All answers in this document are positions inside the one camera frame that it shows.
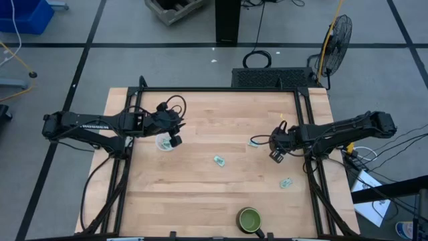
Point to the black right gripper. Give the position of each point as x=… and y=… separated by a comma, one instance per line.
x=282, y=139

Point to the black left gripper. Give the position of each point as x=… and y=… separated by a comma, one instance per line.
x=164, y=120

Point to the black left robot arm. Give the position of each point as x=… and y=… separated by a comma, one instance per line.
x=83, y=126

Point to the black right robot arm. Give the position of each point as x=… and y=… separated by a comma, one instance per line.
x=347, y=129

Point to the clear plastic cup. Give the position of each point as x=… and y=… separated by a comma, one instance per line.
x=160, y=142

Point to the green black ceramic mug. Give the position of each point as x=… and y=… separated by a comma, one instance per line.
x=249, y=220

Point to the black perforated computer case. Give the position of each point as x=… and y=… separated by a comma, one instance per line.
x=267, y=77

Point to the white printed booklet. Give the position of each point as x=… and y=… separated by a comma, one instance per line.
x=369, y=197

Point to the black beam beside table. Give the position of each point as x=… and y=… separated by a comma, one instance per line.
x=388, y=190

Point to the grey moulded pallet tray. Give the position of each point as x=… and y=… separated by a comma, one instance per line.
x=174, y=11

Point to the black upright column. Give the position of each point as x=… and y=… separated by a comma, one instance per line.
x=227, y=20

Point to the black floor fan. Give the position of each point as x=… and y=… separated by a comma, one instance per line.
x=337, y=43

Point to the grey floor stand foot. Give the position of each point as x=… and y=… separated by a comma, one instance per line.
x=13, y=83

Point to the blue plastic bin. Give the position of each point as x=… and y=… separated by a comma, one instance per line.
x=23, y=16

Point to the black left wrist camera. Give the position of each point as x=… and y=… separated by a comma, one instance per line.
x=162, y=106

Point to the black aluminium table frame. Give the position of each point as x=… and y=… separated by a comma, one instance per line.
x=217, y=89

